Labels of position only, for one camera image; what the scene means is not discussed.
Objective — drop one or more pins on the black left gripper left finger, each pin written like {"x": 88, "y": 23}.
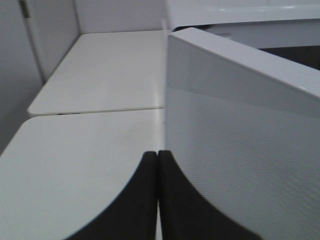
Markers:
{"x": 132, "y": 215}

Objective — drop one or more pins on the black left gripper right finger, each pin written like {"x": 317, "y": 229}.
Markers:
{"x": 185, "y": 214}

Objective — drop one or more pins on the white microwave door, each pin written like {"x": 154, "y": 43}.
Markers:
{"x": 244, "y": 126}

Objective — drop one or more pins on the white microwave oven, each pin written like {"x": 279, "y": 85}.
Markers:
{"x": 286, "y": 28}

